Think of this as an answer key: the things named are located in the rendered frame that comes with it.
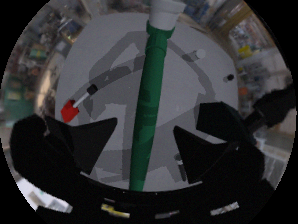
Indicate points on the green cylinder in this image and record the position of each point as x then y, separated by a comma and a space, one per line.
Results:
145, 122

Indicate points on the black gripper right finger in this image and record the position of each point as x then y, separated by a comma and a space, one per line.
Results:
199, 156

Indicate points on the grey post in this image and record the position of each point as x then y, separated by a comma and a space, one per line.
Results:
164, 13

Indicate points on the dark grey rod with white tip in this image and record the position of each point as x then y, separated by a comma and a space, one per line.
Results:
182, 168

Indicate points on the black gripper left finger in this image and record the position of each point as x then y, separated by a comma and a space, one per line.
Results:
85, 141

